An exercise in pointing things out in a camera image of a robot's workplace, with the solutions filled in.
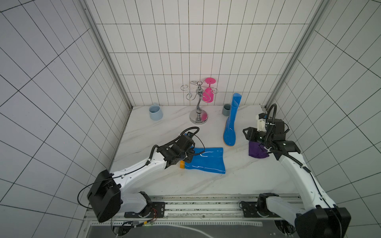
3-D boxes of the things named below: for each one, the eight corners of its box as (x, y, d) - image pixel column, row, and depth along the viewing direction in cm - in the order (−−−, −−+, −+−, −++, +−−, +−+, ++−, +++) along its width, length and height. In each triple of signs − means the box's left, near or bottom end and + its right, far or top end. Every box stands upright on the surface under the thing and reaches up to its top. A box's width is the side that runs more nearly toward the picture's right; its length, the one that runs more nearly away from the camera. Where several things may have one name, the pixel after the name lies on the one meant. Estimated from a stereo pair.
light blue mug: (149, 121, 113) (147, 114, 107) (152, 110, 121) (150, 103, 114) (162, 121, 113) (160, 114, 107) (163, 110, 121) (162, 103, 114)
